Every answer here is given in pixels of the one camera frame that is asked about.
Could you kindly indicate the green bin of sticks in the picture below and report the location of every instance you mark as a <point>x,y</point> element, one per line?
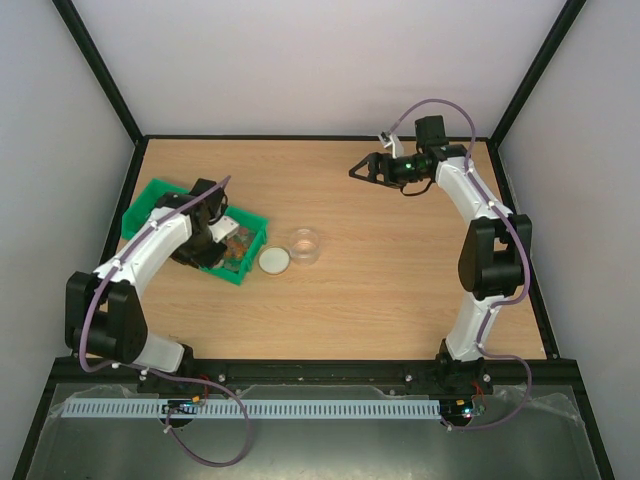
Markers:
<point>139,210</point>

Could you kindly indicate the clear glass jar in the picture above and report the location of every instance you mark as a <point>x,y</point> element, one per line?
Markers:
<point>304,246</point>

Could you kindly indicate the black aluminium frame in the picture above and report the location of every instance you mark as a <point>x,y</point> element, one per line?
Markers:
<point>551,371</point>

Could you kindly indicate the light blue cable duct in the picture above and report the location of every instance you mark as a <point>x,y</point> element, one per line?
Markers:
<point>130,408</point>

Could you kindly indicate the metal front tray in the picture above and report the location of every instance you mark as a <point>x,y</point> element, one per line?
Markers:
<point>545,439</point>

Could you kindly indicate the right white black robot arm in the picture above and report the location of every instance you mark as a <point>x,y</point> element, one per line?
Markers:
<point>493,266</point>

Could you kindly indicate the white jar lid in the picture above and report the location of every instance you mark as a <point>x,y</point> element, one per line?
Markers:
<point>274,260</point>

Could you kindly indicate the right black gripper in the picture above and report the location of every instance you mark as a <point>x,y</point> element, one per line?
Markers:
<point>381,168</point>

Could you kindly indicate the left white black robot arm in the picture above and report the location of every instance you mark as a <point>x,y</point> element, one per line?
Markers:
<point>104,320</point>

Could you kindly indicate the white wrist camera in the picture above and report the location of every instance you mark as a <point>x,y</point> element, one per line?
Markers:
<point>391,143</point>
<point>223,228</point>

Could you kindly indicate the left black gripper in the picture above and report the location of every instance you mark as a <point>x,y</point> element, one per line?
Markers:
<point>208,260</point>

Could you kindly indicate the green bin of gummies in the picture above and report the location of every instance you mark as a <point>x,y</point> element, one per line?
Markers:
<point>242,247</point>

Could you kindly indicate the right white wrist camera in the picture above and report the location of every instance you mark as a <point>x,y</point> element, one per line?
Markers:
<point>391,143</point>

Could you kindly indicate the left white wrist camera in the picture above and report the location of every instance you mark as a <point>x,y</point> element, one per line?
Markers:
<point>223,228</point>

